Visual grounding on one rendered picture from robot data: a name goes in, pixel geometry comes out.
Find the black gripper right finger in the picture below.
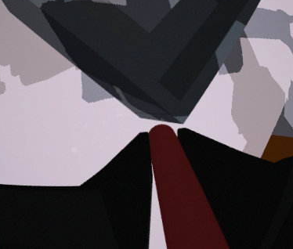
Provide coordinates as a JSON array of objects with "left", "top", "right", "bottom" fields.
[{"left": 178, "top": 128, "right": 293, "bottom": 249}]

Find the dark red peg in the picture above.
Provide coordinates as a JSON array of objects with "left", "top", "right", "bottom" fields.
[{"left": 148, "top": 124, "right": 230, "bottom": 249}]

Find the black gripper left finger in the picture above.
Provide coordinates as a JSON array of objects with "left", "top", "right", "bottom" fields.
[{"left": 0, "top": 132, "right": 152, "bottom": 249}]

